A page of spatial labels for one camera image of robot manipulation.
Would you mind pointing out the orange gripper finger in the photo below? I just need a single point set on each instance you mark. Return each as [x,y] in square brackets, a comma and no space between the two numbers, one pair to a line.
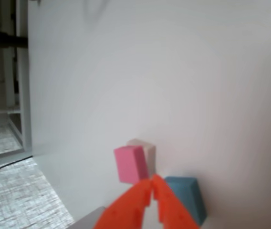
[126,207]
[171,210]

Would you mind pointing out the blue foam cuboid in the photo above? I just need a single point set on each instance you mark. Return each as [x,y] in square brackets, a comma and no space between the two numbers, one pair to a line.
[188,198]

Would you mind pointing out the white cardboard bin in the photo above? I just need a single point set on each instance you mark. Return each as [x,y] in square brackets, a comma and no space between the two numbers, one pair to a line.
[87,220]

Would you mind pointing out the pink foam cuboid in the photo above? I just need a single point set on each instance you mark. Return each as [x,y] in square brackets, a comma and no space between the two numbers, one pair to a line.
[128,164]

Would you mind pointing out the white foam cuboid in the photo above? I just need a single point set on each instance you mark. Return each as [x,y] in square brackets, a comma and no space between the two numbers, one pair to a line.
[151,155]

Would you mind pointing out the beige woven curtain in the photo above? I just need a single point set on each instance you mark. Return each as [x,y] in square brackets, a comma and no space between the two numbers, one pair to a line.
[18,195]

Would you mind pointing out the black stand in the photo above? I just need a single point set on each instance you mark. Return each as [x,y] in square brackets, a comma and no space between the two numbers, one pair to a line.
[2,40]

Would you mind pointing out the white furniture frame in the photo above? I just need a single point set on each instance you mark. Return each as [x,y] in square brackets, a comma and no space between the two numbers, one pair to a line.
[22,95]

